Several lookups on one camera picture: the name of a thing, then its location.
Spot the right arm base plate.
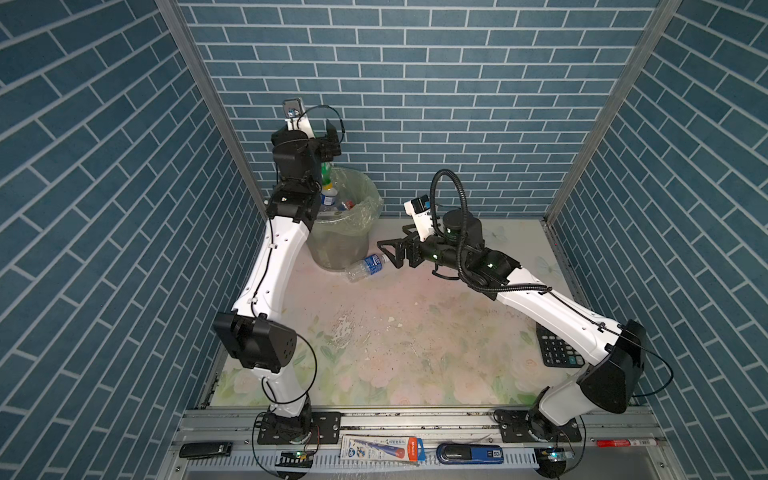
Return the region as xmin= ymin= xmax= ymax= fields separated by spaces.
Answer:
xmin=491 ymin=409 xmax=583 ymax=443

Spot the blue red label bottle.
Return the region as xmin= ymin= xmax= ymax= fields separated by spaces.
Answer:
xmin=336 ymin=200 xmax=355 ymax=211

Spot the blue label water bottle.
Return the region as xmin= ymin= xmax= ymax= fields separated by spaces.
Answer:
xmin=345 ymin=254 xmax=388 ymax=283

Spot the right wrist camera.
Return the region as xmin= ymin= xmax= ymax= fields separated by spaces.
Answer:
xmin=404 ymin=195 xmax=435 ymax=242

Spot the red marker pen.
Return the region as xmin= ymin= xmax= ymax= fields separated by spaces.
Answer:
xmin=595 ymin=438 xmax=658 ymax=448

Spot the black remote control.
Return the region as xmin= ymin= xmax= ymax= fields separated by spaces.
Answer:
xmin=179 ymin=441 xmax=233 ymax=460

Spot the green lined trash bin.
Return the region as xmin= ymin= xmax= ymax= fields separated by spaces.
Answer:
xmin=307 ymin=167 xmax=383 ymax=271

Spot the blue black device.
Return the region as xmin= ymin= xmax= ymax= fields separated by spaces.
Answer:
xmin=436 ymin=443 xmax=504 ymax=465

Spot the green plastic bottle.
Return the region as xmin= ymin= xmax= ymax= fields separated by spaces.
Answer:
xmin=321 ymin=162 xmax=332 ymax=187

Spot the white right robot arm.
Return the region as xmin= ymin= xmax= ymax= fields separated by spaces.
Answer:
xmin=377 ymin=169 xmax=648 ymax=441

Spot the black calculator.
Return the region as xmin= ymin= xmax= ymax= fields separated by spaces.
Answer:
xmin=535 ymin=324 xmax=585 ymax=369

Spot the small blue label bottle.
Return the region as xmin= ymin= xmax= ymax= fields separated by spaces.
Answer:
xmin=321 ymin=183 xmax=338 ymax=211

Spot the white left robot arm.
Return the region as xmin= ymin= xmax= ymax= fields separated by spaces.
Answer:
xmin=213 ymin=119 xmax=341 ymax=421

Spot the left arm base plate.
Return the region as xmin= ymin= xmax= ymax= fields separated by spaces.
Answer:
xmin=255 ymin=410 xmax=342 ymax=445

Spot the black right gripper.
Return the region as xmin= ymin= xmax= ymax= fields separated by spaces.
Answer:
xmin=378 ymin=222 xmax=468 ymax=274

